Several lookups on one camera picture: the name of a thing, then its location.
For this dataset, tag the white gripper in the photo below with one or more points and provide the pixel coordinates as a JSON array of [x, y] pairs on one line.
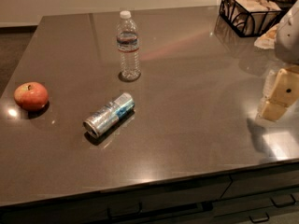
[[288, 38]]

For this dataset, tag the silver blue redbull can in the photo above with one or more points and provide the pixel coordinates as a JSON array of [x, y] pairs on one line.
[[103, 119]]

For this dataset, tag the white paper napkins stack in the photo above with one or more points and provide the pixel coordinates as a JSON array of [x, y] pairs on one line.
[[253, 6]]

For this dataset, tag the clear plastic water bottle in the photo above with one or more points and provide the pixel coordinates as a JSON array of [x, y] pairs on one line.
[[128, 46]]

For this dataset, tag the red apple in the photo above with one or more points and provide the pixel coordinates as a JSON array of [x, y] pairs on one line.
[[31, 96]]

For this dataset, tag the black drawer handle upper right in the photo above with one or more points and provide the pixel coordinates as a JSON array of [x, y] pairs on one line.
[[283, 201]]

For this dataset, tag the black drawer handle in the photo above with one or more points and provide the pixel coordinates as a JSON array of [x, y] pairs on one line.
[[259, 218], [283, 201], [125, 212]]

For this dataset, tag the black drawer handle lower right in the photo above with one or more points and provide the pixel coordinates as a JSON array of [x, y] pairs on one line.
[[259, 218]]

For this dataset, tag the black drawer handle left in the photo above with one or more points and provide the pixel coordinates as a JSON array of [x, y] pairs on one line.
[[125, 212]]

